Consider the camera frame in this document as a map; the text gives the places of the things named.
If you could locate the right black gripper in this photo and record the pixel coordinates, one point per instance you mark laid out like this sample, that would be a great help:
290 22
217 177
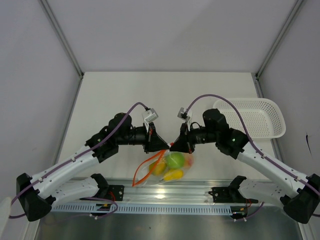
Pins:
182 144

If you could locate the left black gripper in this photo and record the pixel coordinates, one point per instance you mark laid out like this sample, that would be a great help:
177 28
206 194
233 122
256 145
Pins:
153 141

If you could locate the orange pink peach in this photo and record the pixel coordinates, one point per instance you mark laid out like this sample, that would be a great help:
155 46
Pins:
189 160

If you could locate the green apple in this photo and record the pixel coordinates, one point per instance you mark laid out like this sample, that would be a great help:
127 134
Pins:
175 160

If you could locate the yellow green mango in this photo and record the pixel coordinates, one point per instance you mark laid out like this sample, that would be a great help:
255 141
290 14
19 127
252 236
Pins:
159 168

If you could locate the clear zip top bag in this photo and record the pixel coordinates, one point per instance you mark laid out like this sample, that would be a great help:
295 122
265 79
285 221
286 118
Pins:
142 176

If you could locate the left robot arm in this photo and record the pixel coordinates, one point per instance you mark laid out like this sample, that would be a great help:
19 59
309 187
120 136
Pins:
40 193

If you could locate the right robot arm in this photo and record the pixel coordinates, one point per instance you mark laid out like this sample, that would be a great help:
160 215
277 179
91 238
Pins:
296 193

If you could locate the white perforated plastic basket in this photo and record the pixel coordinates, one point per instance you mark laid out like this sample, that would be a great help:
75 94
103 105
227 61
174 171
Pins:
262 117

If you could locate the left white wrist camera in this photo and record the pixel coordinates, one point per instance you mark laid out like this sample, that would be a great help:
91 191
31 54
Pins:
149 115

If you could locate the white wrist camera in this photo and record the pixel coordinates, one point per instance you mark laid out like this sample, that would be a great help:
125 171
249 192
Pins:
149 115
186 116

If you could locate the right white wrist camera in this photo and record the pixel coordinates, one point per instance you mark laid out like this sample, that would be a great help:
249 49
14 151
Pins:
186 116

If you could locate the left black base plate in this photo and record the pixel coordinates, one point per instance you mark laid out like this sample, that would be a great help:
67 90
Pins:
113 192

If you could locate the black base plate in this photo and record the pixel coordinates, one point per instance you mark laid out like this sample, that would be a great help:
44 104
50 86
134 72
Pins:
113 192
229 195

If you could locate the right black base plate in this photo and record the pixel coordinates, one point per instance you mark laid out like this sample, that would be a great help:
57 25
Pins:
229 195

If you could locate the white slotted cable duct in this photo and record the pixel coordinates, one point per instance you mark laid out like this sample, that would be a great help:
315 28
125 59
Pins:
158 209

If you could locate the left aluminium frame post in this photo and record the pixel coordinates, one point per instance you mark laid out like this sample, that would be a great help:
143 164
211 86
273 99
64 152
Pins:
58 30

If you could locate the aluminium frame post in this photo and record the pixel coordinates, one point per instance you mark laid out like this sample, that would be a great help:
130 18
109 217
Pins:
58 30
280 36

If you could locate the right aluminium frame post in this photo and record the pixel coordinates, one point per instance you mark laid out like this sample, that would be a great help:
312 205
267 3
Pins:
280 36

